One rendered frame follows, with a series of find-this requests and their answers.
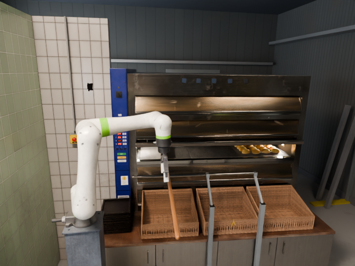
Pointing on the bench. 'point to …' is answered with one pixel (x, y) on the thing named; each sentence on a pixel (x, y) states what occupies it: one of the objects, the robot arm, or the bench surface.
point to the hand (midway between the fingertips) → (165, 175)
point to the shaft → (173, 210)
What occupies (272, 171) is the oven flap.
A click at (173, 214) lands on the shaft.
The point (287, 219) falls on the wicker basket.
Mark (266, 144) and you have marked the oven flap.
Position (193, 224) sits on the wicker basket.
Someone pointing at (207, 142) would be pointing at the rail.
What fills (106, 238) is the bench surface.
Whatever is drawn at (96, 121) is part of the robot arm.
